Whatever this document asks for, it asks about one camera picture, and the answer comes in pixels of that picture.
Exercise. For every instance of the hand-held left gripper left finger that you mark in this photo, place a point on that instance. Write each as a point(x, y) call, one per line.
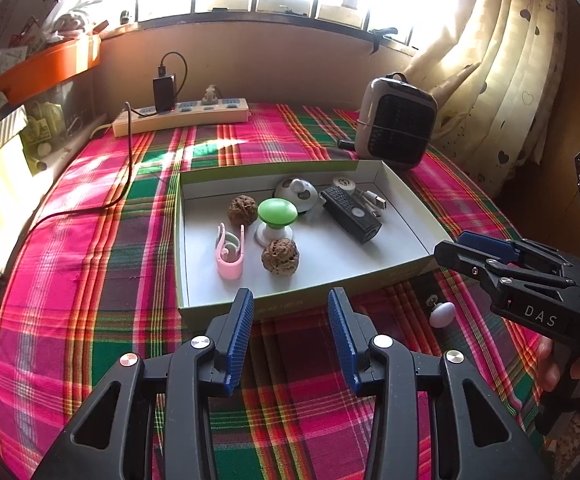
point(237, 340)

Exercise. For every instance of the black remote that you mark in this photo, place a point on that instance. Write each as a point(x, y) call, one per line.
point(349, 212)

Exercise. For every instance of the plaid tablecloth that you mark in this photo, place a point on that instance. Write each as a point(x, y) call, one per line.
point(95, 285)

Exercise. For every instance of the white plug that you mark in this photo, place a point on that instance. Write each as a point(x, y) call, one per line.
point(210, 95)

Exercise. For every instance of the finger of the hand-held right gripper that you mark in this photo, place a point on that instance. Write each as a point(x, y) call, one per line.
point(484, 242)
point(462, 257)

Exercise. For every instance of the beige power strip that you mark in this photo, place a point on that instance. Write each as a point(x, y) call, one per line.
point(190, 115)

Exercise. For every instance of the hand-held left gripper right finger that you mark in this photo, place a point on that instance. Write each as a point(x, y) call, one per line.
point(342, 340)

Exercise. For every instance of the green mushroom knob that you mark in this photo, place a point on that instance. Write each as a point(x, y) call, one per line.
point(276, 210)

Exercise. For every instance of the grey portable heater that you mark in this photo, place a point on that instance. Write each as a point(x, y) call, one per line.
point(394, 120)

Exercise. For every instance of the white round cap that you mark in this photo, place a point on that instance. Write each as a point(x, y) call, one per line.
point(343, 185)

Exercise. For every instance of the brown walnut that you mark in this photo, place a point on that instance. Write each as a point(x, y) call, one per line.
point(242, 210)
point(280, 256)

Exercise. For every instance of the glass cup with green print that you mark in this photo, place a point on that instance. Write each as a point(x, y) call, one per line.
point(42, 127)

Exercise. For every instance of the pink clip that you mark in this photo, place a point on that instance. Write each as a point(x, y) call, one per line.
point(230, 262)

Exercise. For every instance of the cream heart-print curtain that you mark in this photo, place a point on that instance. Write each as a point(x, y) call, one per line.
point(499, 60)

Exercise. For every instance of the black charger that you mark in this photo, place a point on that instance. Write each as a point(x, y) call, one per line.
point(164, 92)

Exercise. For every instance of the shallow cardboard box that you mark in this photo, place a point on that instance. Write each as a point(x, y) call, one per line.
point(205, 280)

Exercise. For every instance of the white panda face toy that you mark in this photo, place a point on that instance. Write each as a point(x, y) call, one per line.
point(295, 195)

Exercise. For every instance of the orange tray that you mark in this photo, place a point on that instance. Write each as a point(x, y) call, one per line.
point(45, 67)

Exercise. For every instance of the person's right hand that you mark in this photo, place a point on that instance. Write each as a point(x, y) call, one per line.
point(549, 370)

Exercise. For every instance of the white mushroom knob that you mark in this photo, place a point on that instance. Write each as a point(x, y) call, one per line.
point(442, 314)

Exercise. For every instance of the black window clip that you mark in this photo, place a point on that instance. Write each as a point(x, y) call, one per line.
point(383, 35)

